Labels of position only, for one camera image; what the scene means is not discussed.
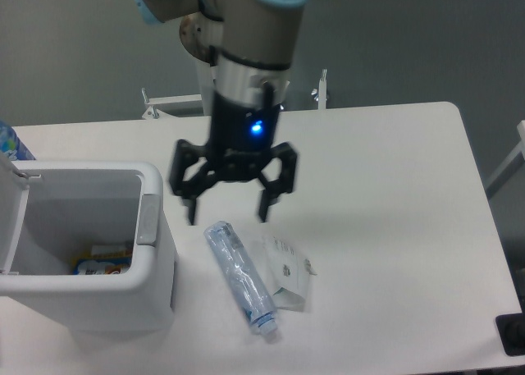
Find crushed clear plastic bottle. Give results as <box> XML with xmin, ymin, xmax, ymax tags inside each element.
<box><xmin>203</xmin><ymin>221</ymin><xmax>280</xmax><ymax>344</ymax></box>

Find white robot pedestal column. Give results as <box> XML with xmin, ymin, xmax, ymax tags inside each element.
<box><xmin>179</xmin><ymin>12</ymin><xmax>223</xmax><ymax>116</ymax></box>

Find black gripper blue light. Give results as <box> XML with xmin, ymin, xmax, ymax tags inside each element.
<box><xmin>168</xmin><ymin>92</ymin><xmax>299</xmax><ymax>225</ymax></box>

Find white frame at right edge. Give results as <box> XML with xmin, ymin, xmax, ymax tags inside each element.
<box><xmin>485</xmin><ymin>121</ymin><xmax>524</xmax><ymax>199</ymax></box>

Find white push-button trash can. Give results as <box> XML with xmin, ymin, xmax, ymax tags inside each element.
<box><xmin>1</xmin><ymin>158</ymin><xmax>178</xmax><ymax>332</ymax></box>

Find orange blue packaging in bin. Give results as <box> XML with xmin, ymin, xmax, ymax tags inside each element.
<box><xmin>71</xmin><ymin>243</ymin><xmax>133</xmax><ymax>275</ymax></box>

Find black clamp at table edge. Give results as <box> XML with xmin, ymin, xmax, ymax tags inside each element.
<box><xmin>495</xmin><ymin>313</ymin><xmax>524</xmax><ymax>357</ymax></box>

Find white metal base frame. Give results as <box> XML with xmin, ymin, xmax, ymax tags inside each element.
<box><xmin>140</xmin><ymin>68</ymin><xmax>330</xmax><ymax>120</ymax></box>

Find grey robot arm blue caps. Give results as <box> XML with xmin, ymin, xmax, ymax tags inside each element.
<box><xmin>134</xmin><ymin>0</ymin><xmax>308</xmax><ymax>224</ymax></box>

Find flattened white paper carton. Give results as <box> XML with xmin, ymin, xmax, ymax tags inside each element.
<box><xmin>262</xmin><ymin>236</ymin><xmax>317</xmax><ymax>312</ymax></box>

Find blue patterned bottle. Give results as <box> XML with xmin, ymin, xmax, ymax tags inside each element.
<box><xmin>0</xmin><ymin>121</ymin><xmax>35</xmax><ymax>161</ymax></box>

